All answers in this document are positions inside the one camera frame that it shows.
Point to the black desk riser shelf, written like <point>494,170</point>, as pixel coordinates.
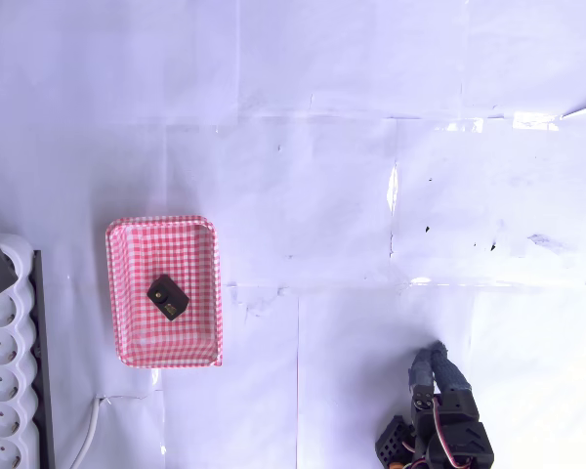
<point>44,361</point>

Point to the small black box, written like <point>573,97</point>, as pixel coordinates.
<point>168,297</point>

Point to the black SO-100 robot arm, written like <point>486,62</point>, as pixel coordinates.
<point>464,444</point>

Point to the pink checkered tray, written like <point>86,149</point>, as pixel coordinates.
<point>141,342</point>

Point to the white power strip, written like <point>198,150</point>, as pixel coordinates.
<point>2,371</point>

